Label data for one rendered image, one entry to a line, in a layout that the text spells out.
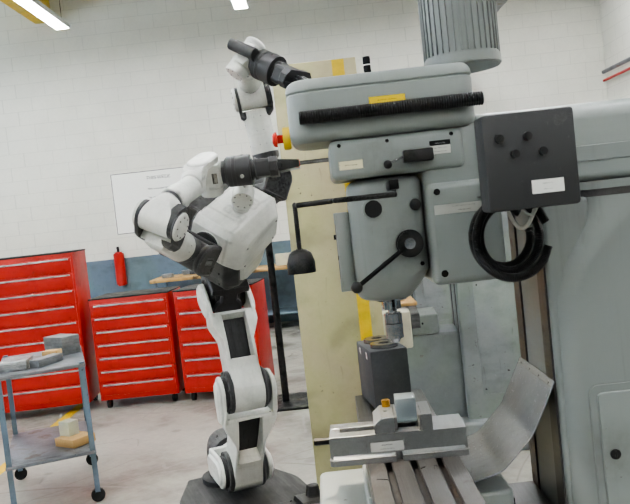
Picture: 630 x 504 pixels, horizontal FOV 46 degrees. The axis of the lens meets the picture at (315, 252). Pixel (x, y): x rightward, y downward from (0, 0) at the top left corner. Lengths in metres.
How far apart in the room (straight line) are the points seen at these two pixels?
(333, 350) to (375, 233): 1.93
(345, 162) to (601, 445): 0.93
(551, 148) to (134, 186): 9.92
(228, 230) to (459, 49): 0.85
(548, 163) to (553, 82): 9.98
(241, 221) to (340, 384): 1.70
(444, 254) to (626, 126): 0.55
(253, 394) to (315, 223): 1.42
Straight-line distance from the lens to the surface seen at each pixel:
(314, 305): 3.72
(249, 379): 2.47
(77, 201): 11.55
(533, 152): 1.67
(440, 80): 1.89
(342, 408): 3.82
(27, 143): 11.84
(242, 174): 2.10
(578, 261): 1.90
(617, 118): 2.02
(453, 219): 1.88
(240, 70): 2.20
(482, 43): 1.97
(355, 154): 1.86
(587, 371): 1.93
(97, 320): 6.93
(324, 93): 1.87
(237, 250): 2.26
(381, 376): 2.36
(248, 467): 2.67
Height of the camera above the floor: 1.56
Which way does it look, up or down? 3 degrees down
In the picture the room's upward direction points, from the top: 6 degrees counter-clockwise
